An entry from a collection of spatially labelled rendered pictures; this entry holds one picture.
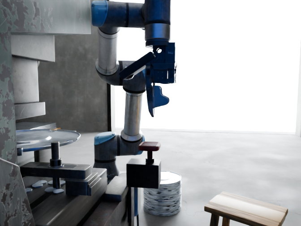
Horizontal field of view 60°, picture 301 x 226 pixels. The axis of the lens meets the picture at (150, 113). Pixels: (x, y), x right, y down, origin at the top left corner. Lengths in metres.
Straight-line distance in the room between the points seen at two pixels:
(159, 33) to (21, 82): 0.36
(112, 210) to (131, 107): 0.65
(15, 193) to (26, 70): 0.39
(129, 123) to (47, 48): 0.71
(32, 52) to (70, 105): 5.09
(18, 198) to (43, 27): 0.30
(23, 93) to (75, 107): 5.04
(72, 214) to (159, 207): 1.45
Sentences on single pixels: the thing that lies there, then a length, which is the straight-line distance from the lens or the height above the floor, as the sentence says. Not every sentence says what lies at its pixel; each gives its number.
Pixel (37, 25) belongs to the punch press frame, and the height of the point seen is 1.03.
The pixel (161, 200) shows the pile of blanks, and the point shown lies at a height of 0.12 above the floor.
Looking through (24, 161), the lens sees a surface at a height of 0.76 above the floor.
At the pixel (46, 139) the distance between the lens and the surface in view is 0.76.
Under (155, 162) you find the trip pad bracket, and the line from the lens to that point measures 0.78.
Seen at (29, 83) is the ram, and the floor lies 0.94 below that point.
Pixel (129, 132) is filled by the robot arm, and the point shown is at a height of 0.70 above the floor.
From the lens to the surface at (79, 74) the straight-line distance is 5.63.
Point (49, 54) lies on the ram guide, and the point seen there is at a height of 1.01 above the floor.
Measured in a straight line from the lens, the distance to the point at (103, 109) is 5.46.
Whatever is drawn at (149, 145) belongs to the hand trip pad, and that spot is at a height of 0.76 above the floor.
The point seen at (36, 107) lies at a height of 0.88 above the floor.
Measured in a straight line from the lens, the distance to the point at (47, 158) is 0.80.
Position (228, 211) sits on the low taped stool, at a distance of 1.39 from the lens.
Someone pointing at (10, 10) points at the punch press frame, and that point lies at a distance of 0.45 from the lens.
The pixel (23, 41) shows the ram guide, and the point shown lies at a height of 1.02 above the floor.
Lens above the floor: 0.93
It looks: 6 degrees down
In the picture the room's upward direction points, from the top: straight up
